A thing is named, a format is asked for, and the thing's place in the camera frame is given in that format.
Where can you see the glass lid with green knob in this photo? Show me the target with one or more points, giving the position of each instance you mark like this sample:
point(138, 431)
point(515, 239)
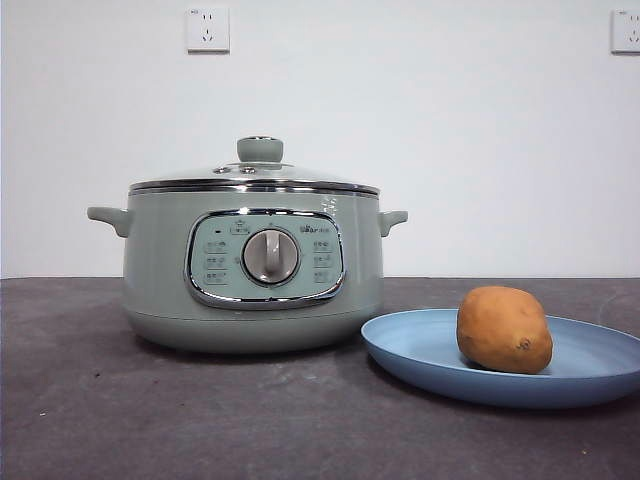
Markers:
point(260, 148)

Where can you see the brown potato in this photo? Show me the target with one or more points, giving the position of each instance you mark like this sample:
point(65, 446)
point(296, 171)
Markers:
point(500, 330)

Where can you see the blue round plate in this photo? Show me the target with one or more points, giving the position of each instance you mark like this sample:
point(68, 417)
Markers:
point(415, 345)

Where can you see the pale green electric steamer pot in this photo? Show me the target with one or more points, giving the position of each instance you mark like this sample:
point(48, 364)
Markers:
point(160, 280)

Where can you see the white wall socket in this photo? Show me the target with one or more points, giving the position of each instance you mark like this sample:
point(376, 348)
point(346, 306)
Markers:
point(209, 30)
point(628, 31)

